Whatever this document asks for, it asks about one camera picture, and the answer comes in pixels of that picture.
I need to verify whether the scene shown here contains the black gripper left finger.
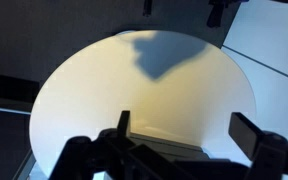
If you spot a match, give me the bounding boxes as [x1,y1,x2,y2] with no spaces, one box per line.
[97,110,133,150]

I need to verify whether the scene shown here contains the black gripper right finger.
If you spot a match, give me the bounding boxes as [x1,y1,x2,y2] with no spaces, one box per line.
[228,112,288,180]

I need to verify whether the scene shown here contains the black camera stand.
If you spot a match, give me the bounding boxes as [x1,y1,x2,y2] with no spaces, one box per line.
[142,0,154,18]

